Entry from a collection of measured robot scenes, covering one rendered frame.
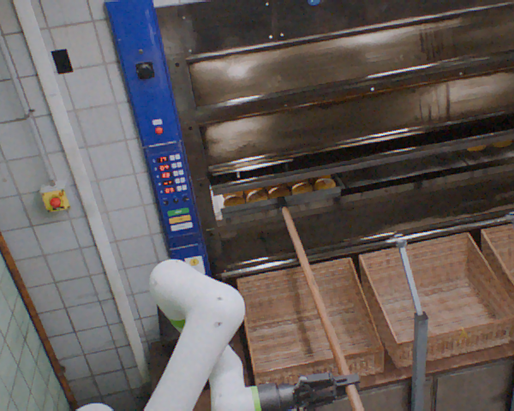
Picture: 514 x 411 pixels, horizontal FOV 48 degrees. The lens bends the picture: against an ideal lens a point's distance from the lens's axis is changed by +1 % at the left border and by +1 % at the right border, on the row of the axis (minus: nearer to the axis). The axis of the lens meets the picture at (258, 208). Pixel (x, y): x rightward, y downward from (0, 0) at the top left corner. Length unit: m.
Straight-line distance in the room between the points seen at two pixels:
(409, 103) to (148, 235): 1.24
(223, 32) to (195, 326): 1.22
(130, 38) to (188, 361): 1.22
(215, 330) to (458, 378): 1.60
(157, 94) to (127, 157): 0.30
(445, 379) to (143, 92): 1.74
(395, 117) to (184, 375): 1.52
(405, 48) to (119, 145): 1.18
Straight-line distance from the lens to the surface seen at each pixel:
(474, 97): 2.60
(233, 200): 2.53
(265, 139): 2.35
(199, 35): 2.19
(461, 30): 2.48
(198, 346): 1.33
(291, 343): 2.71
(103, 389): 3.16
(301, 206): 2.54
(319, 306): 1.96
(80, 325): 2.85
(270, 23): 2.21
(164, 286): 1.41
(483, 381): 2.82
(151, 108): 2.22
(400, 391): 2.66
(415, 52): 2.40
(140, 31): 2.13
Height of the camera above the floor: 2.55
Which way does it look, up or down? 33 degrees down
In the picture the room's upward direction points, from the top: 8 degrees counter-clockwise
